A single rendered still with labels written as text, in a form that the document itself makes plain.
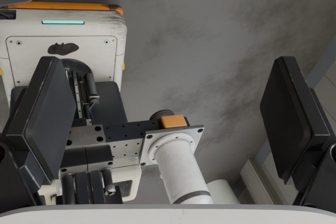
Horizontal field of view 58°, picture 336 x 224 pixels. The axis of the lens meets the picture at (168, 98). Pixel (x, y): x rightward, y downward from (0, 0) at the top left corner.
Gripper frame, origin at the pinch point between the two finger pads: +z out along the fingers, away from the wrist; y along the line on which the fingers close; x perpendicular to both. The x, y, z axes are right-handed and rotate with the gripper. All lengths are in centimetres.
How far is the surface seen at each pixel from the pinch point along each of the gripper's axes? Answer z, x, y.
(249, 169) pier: 175, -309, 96
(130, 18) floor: 149, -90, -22
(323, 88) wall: 177, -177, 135
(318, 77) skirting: 186, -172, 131
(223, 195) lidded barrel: 153, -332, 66
